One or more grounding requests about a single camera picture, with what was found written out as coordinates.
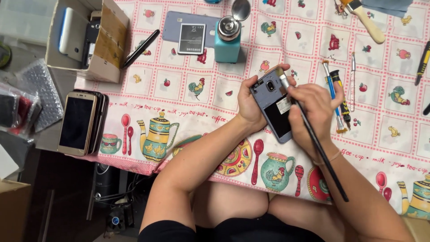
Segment black yellow precision screwdriver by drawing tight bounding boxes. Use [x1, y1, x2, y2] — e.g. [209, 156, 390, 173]
[329, 69, 352, 131]

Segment black pen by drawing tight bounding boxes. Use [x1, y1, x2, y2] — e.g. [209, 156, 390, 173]
[121, 29, 161, 70]

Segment clear bag with red parts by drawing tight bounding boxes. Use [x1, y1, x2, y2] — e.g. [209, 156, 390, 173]
[0, 82, 43, 136]

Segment white paper sheet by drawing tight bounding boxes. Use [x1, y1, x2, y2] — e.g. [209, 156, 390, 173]
[0, 144, 19, 181]

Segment grey-blue smartphone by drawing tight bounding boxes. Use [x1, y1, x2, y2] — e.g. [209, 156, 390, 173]
[249, 69, 296, 144]

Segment brown cardboard carton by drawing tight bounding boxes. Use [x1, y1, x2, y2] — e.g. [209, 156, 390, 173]
[0, 179, 32, 242]

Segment clear plastic container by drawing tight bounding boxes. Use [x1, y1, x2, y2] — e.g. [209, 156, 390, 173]
[0, 0, 58, 47]

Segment pink patterned tablecloth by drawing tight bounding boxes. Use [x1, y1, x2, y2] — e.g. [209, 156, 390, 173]
[69, 0, 430, 220]

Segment person's legs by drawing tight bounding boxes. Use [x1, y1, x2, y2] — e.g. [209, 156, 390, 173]
[189, 181, 358, 242]

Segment person's right hand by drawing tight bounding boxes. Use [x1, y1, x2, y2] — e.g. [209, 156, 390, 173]
[286, 81, 345, 162]

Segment blue handled small brush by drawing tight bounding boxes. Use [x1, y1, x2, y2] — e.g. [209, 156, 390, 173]
[321, 59, 348, 134]

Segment person's left hand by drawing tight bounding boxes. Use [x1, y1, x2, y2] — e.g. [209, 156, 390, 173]
[237, 63, 297, 133]

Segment green round object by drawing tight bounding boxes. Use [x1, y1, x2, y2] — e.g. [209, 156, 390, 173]
[0, 41, 13, 70]

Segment black grey phone battery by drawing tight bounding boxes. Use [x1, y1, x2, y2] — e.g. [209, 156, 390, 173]
[177, 23, 207, 56]

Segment black disassembled phone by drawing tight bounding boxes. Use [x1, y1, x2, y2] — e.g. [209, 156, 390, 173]
[82, 11, 102, 70]

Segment open cardboard box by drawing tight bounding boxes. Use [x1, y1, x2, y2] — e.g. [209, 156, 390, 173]
[45, 0, 130, 84]

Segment teal solvent dispenser bottle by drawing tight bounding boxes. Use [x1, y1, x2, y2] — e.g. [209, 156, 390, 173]
[214, 0, 252, 64]

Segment bubble wrap bag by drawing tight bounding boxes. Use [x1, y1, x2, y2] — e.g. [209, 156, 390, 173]
[15, 58, 65, 134]

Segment white phone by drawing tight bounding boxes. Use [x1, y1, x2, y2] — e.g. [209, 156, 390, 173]
[58, 7, 90, 62]

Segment black equipment with cables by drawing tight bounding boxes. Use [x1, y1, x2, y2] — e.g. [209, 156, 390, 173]
[87, 163, 148, 236]

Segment stack of black phones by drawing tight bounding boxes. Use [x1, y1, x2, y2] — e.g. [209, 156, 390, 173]
[73, 89, 110, 155]

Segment grey-blue phone back cover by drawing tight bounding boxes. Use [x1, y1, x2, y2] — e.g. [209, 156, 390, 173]
[162, 11, 221, 48]

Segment person's black shorts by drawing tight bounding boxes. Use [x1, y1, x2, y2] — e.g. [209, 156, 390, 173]
[137, 214, 326, 242]

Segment wooden handled paint brush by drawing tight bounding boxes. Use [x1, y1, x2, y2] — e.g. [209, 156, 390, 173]
[339, 0, 386, 44]

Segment gold smartphone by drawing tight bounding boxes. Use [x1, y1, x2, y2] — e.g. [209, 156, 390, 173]
[57, 91, 98, 157]

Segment long black handled brush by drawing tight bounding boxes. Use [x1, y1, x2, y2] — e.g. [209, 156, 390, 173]
[275, 67, 350, 203]

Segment thin beige wristband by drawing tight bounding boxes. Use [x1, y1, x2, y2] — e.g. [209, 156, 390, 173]
[312, 149, 342, 166]

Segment blue cloth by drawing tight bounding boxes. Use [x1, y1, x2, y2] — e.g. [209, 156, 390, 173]
[361, 0, 414, 18]

